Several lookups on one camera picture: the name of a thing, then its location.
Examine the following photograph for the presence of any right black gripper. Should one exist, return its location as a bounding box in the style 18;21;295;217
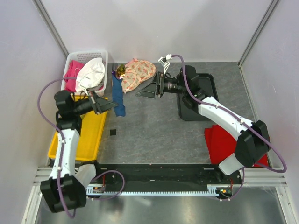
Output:
136;71;187;99

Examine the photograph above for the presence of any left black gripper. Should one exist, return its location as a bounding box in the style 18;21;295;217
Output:
71;90;118;115

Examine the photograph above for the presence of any blue paper napkin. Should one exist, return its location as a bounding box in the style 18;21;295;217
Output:
112;71;126;117

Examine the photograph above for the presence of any iridescent gold spoon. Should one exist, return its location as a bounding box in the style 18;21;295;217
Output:
115;64;126;79

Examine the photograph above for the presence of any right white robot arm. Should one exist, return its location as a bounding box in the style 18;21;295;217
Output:
136;65;270;184

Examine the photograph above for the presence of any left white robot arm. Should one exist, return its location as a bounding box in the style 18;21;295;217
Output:
40;90;117;213

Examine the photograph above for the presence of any yellow plastic bin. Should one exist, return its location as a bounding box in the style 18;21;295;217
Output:
54;91;107;161

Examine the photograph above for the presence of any patterned peach oven mitt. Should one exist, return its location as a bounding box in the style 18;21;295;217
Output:
121;58;157;94

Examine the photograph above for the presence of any small black square marker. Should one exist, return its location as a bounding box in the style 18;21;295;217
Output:
109;129;117;136

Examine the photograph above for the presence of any white cloth cap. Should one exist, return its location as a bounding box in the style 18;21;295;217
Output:
76;58;105;90

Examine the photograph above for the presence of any pink cloth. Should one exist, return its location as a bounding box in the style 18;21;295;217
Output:
64;60;84;92

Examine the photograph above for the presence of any white perforated basket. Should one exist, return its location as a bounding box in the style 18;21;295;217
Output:
64;49;108;96

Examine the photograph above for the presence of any black plastic tray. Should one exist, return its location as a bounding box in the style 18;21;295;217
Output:
176;73;219;121

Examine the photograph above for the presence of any red folded cloth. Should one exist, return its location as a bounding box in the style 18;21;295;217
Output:
204;124;269;168

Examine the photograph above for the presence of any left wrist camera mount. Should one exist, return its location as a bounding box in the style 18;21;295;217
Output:
76;78;93;96

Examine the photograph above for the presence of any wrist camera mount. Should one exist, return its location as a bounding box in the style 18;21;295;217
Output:
76;78;93;96
158;54;172;75

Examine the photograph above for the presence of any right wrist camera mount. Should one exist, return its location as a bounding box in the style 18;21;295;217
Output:
158;54;172;75

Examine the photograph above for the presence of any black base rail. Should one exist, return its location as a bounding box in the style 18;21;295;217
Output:
95;164;242;191

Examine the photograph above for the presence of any white toothed cable duct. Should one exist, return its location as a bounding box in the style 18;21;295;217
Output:
86;184;232;197

